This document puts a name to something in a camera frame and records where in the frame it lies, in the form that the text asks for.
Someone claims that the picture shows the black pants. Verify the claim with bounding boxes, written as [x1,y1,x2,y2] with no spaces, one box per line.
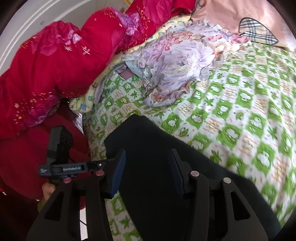
[104,115,281,240]

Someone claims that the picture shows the person's left hand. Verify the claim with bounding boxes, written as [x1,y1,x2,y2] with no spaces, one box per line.
[42,182,56,202]

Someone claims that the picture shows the yellow cartoon pattern cloth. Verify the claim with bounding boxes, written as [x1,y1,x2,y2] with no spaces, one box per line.
[69,15,191,113]

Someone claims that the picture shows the green white patterned bedsheet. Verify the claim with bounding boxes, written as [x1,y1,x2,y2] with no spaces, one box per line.
[83,44,295,240]

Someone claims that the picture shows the red floral quilt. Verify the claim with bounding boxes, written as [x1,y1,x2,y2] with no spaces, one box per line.
[1,1,196,204]

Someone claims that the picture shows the lilac floral folded cloth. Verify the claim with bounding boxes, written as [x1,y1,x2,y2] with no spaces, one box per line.
[120,21,249,107]

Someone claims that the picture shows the pink heart-pattern quilt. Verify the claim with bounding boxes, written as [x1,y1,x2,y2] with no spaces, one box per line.
[192,0,295,52]

